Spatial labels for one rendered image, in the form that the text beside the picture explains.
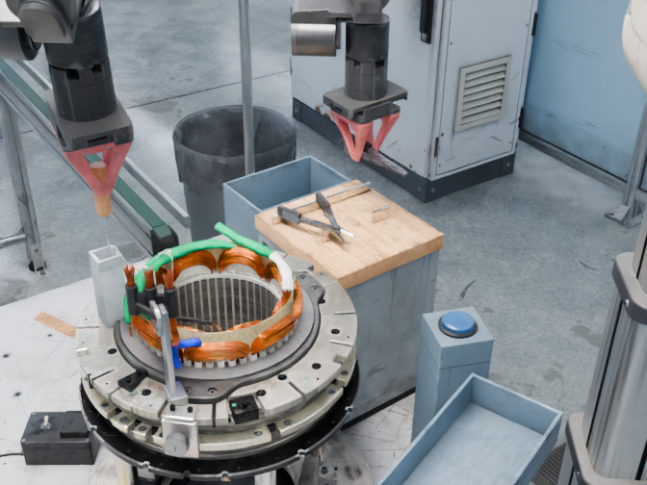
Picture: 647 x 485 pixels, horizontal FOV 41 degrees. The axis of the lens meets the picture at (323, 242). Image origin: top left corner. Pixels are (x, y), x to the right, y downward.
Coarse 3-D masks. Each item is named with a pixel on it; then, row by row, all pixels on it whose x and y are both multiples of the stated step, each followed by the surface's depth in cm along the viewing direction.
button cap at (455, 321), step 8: (456, 312) 110; (464, 312) 110; (448, 320) 109; (456, 320) 109; (464, 320) 109; (472, 320) 109; (448, 328) 108; (456, 328) 107; (464, 328) 107; (472, 328) 108
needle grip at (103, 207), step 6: (96, 162) 90; (102, 162) 90; (90, 168) 89; (96, 168) 89; (102, 168) 89; (96, 174) 89; (102, 174) 89; (102, 180) 90; (96, 198) 91; (102, 198) 91; (108, 198) 91; (96, 204) 91; (102, 204) 91; (108, 204) 92; (96, 210) 92; (102, 210) 92; (108, 210) 92; (102, 216) 92
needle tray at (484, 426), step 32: (480, 384) 97; (448, 416) 94; (480, 416) 97; (512, 416) 96; (544, 416) 93; (416, 448) 89; (448, 448) 93; (480, 448) 93; (512, 448) 93; (544, 448) 90; (384, 480) 84; (416, 480) 89; (448, 480) 89; (480, 480) 89; (512, 480) 84
